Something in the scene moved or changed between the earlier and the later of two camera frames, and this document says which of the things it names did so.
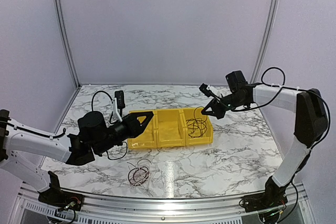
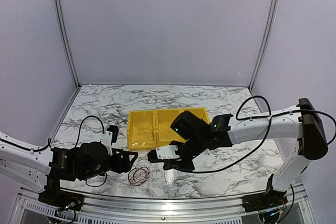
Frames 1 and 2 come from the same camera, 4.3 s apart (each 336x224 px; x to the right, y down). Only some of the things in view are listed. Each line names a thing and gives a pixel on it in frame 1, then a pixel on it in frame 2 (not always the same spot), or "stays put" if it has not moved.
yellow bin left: (147, 139) stays put
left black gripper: (134, 127) to (126, 167)
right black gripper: (216, 111) to (171, 164)
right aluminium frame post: (272, 23) stays put
